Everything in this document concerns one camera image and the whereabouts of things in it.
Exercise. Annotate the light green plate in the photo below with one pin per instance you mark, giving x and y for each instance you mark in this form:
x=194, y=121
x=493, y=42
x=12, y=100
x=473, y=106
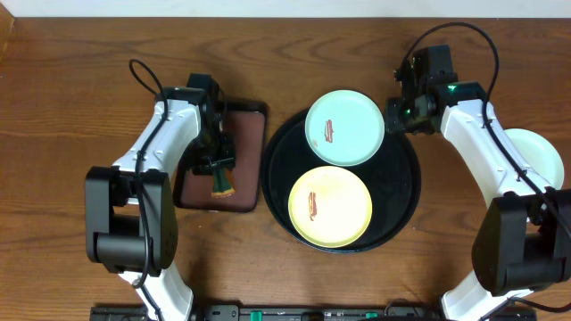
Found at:
x=344, y=128
x=540, y=154

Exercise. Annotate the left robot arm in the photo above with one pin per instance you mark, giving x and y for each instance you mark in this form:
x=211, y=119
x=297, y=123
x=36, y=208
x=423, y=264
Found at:
x=131, y=225

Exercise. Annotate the yellow plate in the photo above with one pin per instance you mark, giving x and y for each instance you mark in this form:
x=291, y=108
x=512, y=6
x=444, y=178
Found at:
x=330, y=207

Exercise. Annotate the rectangular black brown tray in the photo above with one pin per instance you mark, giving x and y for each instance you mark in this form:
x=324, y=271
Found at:
x=246, y=122

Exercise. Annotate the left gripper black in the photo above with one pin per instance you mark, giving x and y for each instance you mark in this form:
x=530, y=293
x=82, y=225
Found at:
x=219, y=162

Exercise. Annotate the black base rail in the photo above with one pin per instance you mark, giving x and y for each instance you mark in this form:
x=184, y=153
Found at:
x=234, y=313

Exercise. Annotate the round black tray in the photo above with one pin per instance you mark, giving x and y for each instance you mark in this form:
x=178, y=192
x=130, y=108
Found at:
x=392, y=177

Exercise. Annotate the light green plate top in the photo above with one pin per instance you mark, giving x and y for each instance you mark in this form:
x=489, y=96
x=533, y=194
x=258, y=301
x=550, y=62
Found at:
x=540, y=154

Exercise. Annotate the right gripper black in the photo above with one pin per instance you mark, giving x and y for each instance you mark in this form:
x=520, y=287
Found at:
x=393, y=119

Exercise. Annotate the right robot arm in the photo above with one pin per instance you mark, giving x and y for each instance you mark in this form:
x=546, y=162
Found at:
x=523, y=244

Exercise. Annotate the green orange sponge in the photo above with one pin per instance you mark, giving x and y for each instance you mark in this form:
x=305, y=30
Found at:
x=222, y=183

